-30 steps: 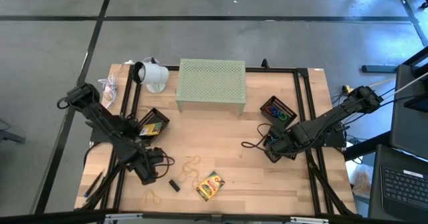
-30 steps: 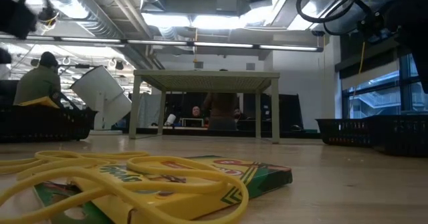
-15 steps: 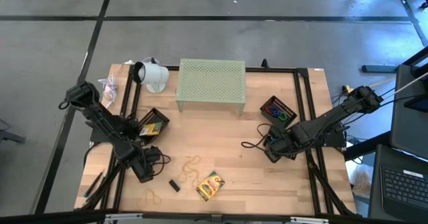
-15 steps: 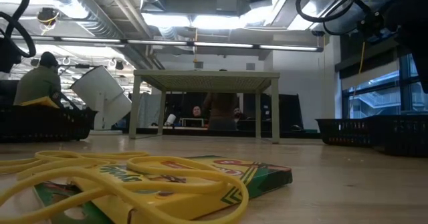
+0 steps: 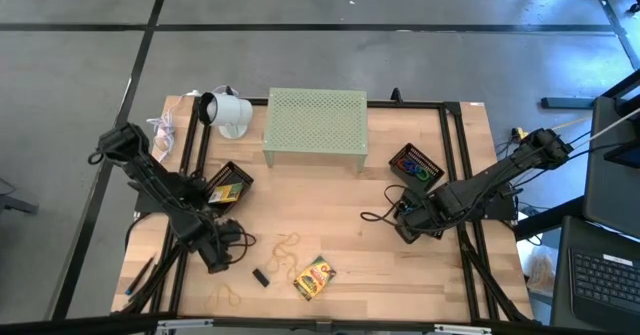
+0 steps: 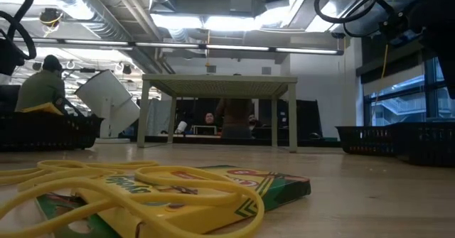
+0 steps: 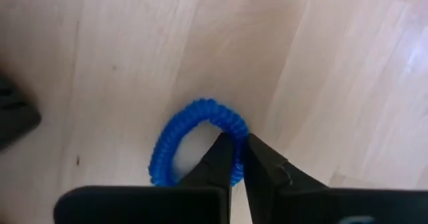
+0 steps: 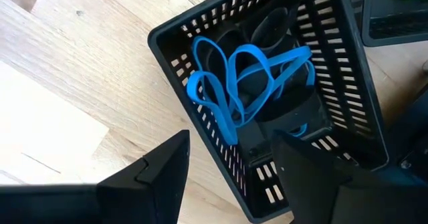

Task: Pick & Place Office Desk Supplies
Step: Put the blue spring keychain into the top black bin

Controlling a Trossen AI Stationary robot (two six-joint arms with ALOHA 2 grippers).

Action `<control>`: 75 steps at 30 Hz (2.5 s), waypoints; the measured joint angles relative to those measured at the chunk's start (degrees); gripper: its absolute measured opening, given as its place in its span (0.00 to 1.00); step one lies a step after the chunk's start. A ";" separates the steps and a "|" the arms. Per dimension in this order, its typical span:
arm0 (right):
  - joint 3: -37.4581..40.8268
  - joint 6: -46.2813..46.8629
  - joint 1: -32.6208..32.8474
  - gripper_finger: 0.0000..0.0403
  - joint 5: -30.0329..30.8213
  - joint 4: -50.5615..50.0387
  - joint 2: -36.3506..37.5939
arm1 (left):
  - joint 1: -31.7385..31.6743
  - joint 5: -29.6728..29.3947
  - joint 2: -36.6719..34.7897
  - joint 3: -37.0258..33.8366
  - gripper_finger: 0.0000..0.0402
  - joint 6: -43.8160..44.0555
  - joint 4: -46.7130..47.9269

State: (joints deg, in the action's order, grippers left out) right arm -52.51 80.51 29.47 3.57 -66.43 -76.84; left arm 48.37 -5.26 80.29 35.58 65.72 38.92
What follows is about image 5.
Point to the beige crumpled bag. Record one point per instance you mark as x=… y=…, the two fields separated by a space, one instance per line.
x=541 y=275

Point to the yellow green crayon box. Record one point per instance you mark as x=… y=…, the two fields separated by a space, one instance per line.
x=314 y=278

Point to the black aluminium table frame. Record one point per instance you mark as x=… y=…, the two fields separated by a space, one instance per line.
x=425 y=104

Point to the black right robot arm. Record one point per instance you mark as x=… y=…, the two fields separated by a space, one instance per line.
x=500 y=175

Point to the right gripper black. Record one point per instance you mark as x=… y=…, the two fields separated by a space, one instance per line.
x=420 y=220

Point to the small black rectangular block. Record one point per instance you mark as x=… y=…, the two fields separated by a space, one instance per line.
x=260 y=277

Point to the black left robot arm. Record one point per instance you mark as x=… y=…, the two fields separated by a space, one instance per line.
x=150 y=175

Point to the dark grey computer case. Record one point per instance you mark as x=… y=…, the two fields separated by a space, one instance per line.
x=610 y=200

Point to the grey chair base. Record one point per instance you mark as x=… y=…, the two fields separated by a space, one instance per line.
x=17 y=206

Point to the black mesh basket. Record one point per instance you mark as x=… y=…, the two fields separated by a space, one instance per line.
x=401 y=201
x=430 y=162
x=235 y=171

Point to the black laptop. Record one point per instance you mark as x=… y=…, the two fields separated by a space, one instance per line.
x=600 y=280

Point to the white desk spotlight lamp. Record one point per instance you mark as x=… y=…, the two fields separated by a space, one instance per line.
x=230 y=111

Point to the green perforated metal shelf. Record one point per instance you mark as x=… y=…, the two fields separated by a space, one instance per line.
x=315 y=120

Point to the dark pencil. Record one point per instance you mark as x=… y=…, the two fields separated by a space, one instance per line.
x=140 y=274

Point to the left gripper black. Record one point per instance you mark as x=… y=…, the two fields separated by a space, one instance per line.
x=220 y=245

